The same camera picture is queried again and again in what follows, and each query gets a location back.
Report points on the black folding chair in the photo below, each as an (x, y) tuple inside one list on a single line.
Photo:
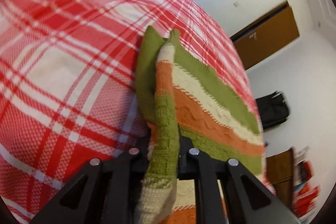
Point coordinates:
[(274, 109)]

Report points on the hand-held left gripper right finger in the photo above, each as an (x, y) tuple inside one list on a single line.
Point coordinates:
[(186, 158)]

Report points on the red plaid bed sheet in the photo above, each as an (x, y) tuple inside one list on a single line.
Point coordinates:
[(73, 61)]

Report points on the green knitted sweater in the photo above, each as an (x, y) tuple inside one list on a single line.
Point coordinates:
[(194, 98)]

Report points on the red item on cabinet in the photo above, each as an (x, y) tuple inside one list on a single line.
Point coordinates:
[(305, 187)]

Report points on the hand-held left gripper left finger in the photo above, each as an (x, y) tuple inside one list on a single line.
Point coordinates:
[(139, 158)]

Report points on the brown wooden cabinet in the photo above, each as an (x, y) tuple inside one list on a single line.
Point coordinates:
[(281, 174)]

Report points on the brown wooden door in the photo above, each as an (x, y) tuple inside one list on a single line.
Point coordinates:
[(267, 35)]

